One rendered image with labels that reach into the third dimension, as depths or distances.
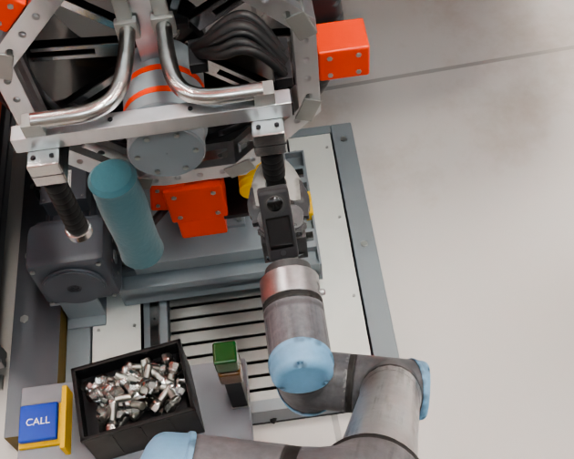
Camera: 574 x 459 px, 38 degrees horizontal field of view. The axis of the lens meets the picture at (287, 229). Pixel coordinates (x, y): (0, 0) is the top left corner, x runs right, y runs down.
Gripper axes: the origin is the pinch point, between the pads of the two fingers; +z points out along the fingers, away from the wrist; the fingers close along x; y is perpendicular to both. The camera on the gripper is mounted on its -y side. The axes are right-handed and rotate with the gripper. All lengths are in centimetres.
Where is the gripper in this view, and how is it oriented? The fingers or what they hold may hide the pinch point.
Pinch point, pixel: (273, 166)
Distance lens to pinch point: 135.7
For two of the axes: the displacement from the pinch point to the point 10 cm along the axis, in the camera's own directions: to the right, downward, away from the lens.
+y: 0.8, 5.5, 8.3
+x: 9.9, -1.4, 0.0
